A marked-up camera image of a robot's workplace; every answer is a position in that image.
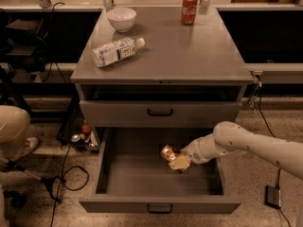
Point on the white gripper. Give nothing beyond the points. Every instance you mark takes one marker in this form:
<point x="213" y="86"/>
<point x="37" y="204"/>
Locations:
<point x="191" y="151"/>

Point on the crushed gold orange can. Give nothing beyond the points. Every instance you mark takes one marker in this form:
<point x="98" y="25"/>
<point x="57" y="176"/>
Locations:
<point x="169" y="153"/>

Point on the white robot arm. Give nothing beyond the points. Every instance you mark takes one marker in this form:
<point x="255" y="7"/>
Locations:
<point x="229" y="138"/>

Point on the open grey lower drawer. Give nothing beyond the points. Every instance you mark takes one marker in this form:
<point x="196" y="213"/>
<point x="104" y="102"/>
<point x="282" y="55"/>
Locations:
<point x="133" y="178"/>

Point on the grey drawer cabinet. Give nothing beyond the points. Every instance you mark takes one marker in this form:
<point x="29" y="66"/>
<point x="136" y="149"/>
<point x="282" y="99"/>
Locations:
<point x="177" y="62"/>

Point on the closed grey upper drawer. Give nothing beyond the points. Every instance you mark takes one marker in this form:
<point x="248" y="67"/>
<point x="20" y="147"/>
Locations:
<point x="158" y="114"/>

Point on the red cola can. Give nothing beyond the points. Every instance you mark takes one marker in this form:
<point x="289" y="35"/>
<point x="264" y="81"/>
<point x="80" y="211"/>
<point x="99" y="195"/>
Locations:
<point x="188" y="12"/>

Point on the black power adapter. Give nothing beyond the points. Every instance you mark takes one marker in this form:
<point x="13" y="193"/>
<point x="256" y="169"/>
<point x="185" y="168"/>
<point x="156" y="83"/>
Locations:
<point x="272" y="197"/>

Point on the clear plastic water bottle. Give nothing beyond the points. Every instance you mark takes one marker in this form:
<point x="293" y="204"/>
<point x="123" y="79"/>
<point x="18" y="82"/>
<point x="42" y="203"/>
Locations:
<point x="115" y="51"/>

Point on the white sneaker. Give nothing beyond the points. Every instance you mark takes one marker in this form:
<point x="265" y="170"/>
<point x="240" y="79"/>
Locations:
<point x="31" y="144"/>

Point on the white ceramic bowl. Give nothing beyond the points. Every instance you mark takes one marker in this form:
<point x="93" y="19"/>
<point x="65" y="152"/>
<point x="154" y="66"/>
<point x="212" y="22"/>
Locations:
<point x="121" y="19"/>

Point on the person leg beige trousers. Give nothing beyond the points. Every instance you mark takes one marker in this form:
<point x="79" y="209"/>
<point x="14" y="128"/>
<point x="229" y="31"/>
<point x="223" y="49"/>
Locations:
<point x="14" y="123"/>

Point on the black equipment on left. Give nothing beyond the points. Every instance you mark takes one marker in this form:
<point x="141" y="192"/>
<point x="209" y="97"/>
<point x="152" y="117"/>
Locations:
<point x="23" y="44"/>

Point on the black wire basket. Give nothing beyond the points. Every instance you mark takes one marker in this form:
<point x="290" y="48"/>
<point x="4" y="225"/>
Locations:
<point x="72" y="131"/>

